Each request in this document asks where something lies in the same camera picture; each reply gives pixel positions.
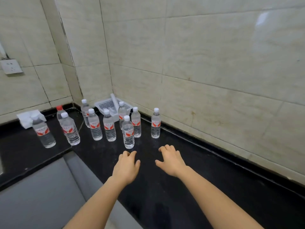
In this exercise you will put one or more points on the person's left middle finger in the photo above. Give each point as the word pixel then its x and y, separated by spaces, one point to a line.
pixel 125 154

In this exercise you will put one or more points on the person's right middle finger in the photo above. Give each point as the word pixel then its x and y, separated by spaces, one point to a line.
pixel 167 147

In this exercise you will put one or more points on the person's right forearm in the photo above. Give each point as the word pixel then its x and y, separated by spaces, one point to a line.
pixel 214 202

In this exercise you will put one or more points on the white plastic basket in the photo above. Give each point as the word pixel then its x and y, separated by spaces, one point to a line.
pixel 106 104

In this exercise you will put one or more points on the person's left hand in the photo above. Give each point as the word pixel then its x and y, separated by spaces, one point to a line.
pixel 125 169

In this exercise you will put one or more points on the white wall socket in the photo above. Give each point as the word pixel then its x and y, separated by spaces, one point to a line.
pixel 11 66

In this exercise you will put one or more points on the person's left forearm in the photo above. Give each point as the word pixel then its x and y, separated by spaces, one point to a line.
pixel 100 205

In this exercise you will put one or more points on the person's left thumb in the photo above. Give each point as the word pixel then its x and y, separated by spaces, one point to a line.
pixel 137 164

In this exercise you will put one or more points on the group of white-capped water bottles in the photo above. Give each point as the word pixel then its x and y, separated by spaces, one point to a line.
pixel 110 127

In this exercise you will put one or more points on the red-capped clear water bottle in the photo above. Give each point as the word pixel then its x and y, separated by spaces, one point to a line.
pixel 59 113

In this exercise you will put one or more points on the person's right hand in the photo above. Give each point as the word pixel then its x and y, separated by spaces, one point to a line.
pixel 172 163

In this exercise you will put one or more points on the person's right little finger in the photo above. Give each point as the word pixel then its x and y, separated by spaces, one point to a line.
pixel 177 153

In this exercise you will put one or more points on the person's right thumb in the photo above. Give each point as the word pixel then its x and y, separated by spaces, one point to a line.
pixel 159 163

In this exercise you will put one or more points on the white tissue pack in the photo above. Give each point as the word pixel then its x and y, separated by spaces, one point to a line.
pixel 25 118

